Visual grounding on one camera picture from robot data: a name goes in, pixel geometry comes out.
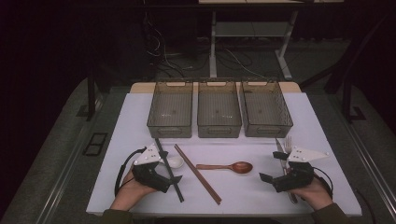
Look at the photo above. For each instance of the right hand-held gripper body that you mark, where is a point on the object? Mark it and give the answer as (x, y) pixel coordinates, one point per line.
(295, 177)

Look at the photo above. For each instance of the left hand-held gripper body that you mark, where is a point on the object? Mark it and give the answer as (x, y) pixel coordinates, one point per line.
(149, 177)

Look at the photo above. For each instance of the black chopstick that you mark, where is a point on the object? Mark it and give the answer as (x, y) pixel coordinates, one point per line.
(180, 196)
(157, 145)

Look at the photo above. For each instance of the white ceramic spoon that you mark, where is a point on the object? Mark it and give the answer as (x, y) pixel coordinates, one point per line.
(176, 162)

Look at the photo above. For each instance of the brown wooden chopstick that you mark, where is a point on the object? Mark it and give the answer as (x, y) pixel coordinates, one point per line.
(201, 176)

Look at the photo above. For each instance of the brown wooden spoon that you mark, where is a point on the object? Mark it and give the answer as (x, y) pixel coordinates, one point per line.
(241, 167)

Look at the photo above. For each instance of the smoky clear plastic bin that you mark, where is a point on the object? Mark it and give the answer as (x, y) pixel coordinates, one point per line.
(170, 109)
(266, 109)
(219, 109)

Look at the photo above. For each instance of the person's left hand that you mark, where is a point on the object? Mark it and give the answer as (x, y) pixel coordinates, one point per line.
(129, 193)

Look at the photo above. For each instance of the person's right hand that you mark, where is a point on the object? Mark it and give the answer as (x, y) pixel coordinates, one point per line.
(317, 194)

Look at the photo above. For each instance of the metal fork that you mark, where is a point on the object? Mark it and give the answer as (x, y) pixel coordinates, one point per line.
(288, 144)

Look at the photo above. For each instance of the white table mat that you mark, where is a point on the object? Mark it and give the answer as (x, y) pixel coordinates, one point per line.
(243, 193)

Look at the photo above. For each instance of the black metal stand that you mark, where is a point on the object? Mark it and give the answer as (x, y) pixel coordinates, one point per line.
(91, 99)
(347, 99)

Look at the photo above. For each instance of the grey metal rail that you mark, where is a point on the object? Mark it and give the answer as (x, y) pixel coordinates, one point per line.
(370, 161)
(59, 183)

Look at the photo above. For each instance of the white metal table frame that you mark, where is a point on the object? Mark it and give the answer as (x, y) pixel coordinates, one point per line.
(249, 29)

